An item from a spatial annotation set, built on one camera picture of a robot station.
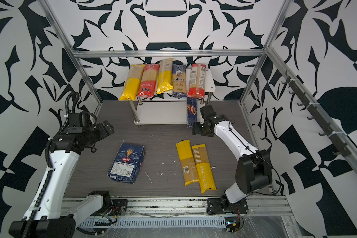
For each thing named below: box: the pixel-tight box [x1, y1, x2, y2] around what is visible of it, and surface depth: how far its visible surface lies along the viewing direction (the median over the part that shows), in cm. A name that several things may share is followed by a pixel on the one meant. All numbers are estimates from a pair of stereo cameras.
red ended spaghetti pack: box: [187, 63, 207, 99], surface depth 80 cm
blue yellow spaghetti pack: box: [171, 60, 187, 98], surface depth 81 cm
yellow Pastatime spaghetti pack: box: [191, 143, 218, 194], surface depth 87 cm
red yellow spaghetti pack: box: [136, 63, 161, 98], surface depth 81 cm
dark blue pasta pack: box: [186, 97, 198, 128], surface depth 104 cm
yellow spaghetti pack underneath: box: [119, 63, 146, 102], surface depth 79 cm
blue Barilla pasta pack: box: [107, 142, 147, 184], surface depth 83 cm
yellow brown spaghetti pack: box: [156, 58, 174, 95], surface depth 82 cm
